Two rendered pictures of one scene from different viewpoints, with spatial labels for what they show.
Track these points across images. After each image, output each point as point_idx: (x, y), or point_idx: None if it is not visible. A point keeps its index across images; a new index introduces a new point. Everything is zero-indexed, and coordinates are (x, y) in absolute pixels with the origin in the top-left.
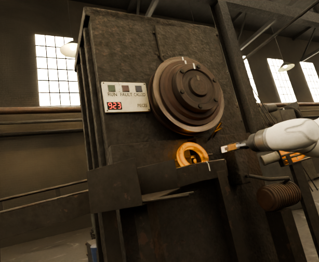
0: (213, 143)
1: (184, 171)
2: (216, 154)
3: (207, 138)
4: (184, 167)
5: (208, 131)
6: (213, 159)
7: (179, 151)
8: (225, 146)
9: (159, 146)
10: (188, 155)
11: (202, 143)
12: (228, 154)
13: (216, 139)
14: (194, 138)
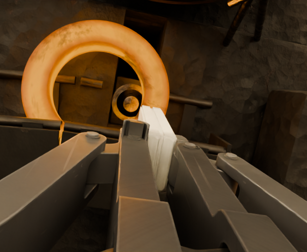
0: (243, 63)
1: None
2: (235, 109)
3: (224, 34)
4: (0, 124)
5: (257, 13)
6: (207, 125)
7: (41, 45)
8: (142, 120)
9: None
10: (104, 74)
11: (192, 48)
12: (272, 131)
13: (264, 51)
14: (162, 17)
